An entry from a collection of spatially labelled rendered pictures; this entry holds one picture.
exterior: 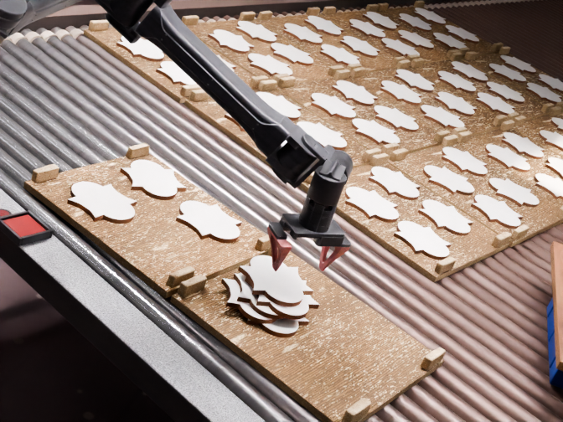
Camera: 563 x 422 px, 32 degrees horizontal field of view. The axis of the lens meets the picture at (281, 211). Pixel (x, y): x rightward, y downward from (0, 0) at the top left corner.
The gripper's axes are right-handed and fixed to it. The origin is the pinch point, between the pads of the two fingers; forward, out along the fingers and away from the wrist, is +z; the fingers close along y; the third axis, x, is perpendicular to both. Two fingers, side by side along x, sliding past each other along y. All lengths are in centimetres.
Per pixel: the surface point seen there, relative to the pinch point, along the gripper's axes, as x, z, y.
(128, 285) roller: -11.1, 12.7, 26.7
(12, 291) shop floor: -130, 104, 14
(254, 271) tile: -6.4, 6.0, 4.8
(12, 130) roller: -68, 12, 38
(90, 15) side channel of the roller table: -135, 9, 5
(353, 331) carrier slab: 4.4, 12.1, -13.7
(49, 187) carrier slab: -41, 10, 36
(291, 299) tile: 1.9, 6.2, 0.6
